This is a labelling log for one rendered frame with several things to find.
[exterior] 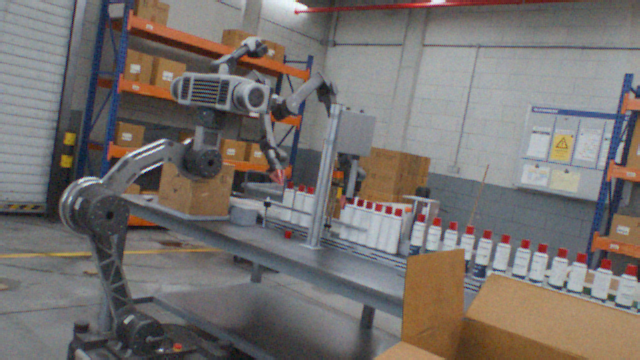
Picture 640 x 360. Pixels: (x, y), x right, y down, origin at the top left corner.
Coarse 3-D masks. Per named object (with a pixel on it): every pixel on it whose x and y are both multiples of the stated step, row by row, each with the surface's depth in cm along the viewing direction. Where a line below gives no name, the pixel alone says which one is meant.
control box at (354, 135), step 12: (348, 120) 240; (360, 120) 242; (372, 120) 243; (336, 132) 242; (348, 132) 241; (360, 132) 242; (372, 132) 244; (336, 144) 240; (348, 144) 242; (360, 144) 243
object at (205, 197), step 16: (176, 176) 271; (224, 176) 274; (160, 192) 280; (176, 192) 270; (192, 192) 262; (208, 192) 268; (224, 192) 276; (176, 208) 269; (192, 208) 263; (208, 208) 270; (224, 208) 277
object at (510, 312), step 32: (416, 256) 86; (448, 256) 97; (416, 288) 87; (448, 288) 98; (512, 288) 108; (544, 288) 106; (416, 320) 87; (448, 320) 98; (480, 320) 103; (512, 320) 101; (544, 320) 99; (576, 320) 98; (608, 320) 96; (384, 352) 77; (416, 352) 79; (448, 352) 101; (480, 352) 102; (512, 352) 98; (544, 352) 95; (576, 352) 93; (608, 352) 91
